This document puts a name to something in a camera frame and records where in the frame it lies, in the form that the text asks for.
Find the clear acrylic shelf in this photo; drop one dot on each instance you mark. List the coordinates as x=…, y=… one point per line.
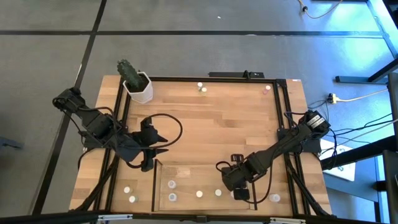
x=199, y=177

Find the silver aluminium rail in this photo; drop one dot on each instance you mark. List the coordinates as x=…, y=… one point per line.
x=115, y=217
x=287, y=220

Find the black metal floor bar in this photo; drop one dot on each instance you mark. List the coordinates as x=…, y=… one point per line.
x=357, y=153

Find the black power strip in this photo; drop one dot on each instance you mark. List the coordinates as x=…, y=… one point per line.
x=230, y=74

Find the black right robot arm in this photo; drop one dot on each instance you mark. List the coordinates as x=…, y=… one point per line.
x=286, y=143

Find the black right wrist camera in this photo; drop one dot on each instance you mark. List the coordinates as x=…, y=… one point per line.
x=241, y=194

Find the white hexagonal plant pot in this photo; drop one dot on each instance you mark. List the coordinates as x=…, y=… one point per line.
x=144, y=95

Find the small bottles top centre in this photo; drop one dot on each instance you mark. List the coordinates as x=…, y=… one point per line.
x=200, y=84

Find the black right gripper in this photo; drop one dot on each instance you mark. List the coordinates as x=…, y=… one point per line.
x=236, y=179

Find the green cactus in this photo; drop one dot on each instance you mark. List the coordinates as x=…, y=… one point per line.
x=129, y=74

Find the yellow power adapter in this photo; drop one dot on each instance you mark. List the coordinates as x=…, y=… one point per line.
x=332, y=99

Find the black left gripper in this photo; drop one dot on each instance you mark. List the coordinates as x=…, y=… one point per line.
x=149, y=133

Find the black aluminium table frame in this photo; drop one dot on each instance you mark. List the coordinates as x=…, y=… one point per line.
x=236, y=80

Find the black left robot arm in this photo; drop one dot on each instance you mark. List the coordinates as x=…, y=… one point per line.
x=96, y=124

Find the black rig beam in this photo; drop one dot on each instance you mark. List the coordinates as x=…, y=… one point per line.
x=46, y=219

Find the grey furniture foot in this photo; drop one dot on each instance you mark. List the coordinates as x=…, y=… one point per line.
x=9, y=143

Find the white printed paper sheet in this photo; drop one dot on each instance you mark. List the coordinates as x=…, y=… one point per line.
x=346, y=174

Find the dark metal table foot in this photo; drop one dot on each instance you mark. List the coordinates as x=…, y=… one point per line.
x=357, y=79

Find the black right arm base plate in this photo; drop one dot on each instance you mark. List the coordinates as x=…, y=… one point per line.
x=314, y=147

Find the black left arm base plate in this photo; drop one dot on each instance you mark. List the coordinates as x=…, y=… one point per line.
x=90, y=143

